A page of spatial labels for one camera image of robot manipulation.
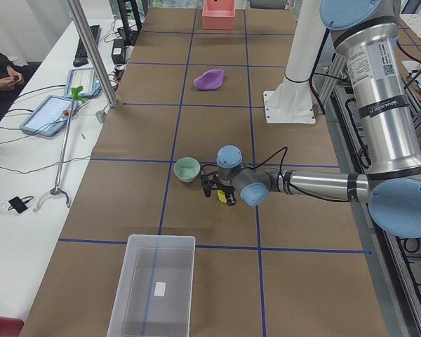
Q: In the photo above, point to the near teach pendant tablet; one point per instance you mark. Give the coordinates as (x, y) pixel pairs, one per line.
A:
(49, 117)

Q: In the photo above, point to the pink plastic bin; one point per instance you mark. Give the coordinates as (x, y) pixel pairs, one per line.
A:
(218, 14)

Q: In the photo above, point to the purple cloth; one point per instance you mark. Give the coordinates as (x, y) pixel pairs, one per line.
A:
(209, 80)

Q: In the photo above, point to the black computer mouse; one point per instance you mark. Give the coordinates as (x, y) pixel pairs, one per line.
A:
(79, 62)

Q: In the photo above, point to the teach pendant tablet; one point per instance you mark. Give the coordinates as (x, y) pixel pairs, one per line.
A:
(49, 117)
(83, 77)

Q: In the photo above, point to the black power adapter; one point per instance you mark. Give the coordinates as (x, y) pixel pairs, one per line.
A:
(118, 54)

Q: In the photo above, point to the reacher grabber tool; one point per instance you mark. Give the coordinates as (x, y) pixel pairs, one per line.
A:
(57, 191)

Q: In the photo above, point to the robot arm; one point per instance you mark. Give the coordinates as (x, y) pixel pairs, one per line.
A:
(364, 35)

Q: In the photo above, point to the far teach pendant tablet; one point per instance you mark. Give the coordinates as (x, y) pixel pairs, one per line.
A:
(83, 77)

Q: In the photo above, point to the mint green bowl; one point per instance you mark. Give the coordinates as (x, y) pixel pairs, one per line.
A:
(187, 169)

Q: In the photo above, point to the aluminium frame post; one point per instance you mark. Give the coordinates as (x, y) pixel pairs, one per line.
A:
(91, 46)

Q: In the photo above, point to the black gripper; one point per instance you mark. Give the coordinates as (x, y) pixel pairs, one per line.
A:
(220, 184)

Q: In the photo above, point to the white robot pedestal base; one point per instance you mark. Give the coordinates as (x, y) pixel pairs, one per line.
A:
(291, 102)

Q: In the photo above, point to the seated person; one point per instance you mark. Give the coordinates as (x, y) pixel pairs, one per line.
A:
(13, 78)

